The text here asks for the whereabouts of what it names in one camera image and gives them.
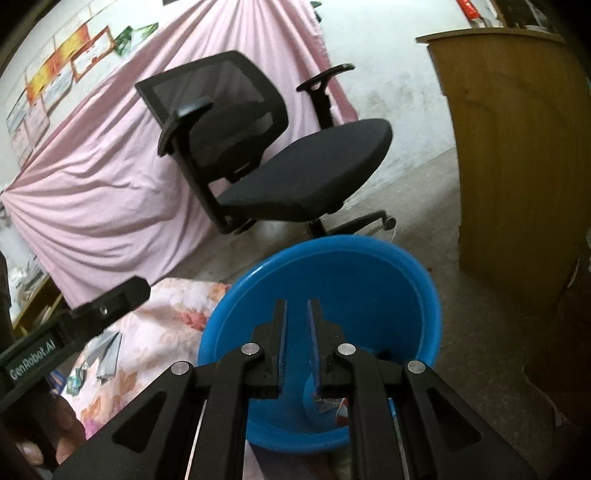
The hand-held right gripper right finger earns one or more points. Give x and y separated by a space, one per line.
314 350

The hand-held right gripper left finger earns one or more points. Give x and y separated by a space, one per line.
281 350

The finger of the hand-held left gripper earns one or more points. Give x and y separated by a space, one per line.
115 302

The blue plastic basin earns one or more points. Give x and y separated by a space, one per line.
369 300

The person's left hand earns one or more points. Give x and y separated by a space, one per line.
69 429

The green foil packet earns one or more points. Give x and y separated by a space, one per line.
77 378

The grey folded paper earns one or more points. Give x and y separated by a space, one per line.
105 355

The yellow wooden shelf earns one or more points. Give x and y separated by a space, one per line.
37 304

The pink floral blanket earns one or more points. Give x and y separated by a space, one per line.
175 304

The pink hanging sheet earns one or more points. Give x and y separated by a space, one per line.
115 198

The black mesh office chair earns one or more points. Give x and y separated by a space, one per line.
300 170

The brown wooden cabinet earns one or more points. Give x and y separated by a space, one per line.
517 152

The row of wall certificates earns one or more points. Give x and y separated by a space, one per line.
69 55

